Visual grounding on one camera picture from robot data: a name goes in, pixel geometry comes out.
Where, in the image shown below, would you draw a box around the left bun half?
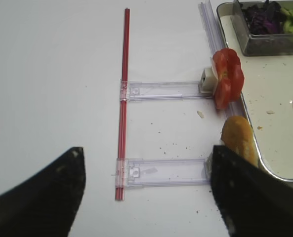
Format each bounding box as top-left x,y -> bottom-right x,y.
221,116 -> 258,167

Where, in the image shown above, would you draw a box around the purple cabbage leaves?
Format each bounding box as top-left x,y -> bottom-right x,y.
240,0 -> 287,35

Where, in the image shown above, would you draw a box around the clear upper left divider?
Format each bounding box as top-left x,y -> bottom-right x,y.
120,81 -> 213,102

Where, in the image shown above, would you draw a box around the clear plastic salad container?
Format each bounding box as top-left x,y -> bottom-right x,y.
231,0 -> 293,56

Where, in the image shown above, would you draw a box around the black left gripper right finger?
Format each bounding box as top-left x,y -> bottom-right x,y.
210,145 -> 293,237

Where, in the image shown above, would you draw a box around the clear divider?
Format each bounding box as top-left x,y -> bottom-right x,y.
120,81 -> 213,102
115,158 -> 209,189

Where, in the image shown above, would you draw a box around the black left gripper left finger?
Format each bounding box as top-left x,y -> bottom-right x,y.
0,147 -> 86,237

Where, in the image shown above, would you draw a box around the red left rail strip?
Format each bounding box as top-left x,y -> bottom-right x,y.
115,8 -> 130,201

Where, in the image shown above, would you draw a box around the clear left tray rail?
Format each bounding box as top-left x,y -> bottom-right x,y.
198,0 -> 249,119

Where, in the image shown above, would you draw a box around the red tomato slices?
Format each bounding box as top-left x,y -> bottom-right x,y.
212,48 -> 245,110

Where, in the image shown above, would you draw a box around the clear lower left divider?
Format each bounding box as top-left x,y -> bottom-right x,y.
115,158 -> 209,189

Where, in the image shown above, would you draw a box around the metal baking tray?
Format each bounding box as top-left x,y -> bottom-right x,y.
216,2 -> 293,182

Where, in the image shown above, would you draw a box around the white tomato pusher block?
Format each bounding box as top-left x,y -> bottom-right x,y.
198,67 -> 218,95

